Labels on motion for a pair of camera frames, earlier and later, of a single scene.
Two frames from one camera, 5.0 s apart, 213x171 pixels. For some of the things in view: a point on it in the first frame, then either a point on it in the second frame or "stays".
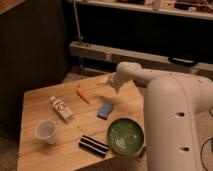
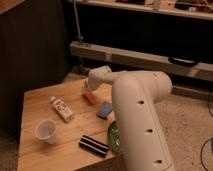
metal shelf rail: (134, 56) stays
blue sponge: (105, 110) stays
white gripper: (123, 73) to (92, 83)
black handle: (182, 62) stays
